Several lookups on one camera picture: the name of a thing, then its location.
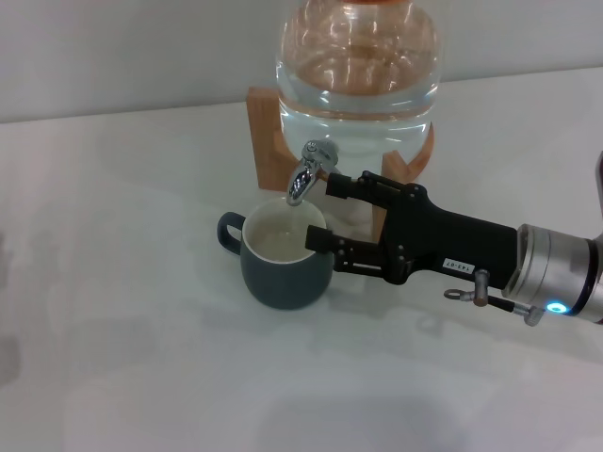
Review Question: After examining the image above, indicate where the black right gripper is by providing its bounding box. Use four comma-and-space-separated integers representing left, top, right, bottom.
304, 169, 519, 289

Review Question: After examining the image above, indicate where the chrome faucet with lever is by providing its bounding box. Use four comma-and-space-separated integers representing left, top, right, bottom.
285, 138, 341, 208

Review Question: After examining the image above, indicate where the black ceramic cup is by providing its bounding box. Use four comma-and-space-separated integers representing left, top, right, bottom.
216, 197, 334, 311

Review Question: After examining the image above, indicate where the clear glass water jar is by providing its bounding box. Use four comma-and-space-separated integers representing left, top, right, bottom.
274, 0, 444, 176

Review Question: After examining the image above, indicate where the wooden jar stand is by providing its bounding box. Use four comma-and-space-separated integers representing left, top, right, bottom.
244, 87, 434, 241

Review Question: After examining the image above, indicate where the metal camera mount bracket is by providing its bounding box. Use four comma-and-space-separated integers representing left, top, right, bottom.
443, 268, 543, 326

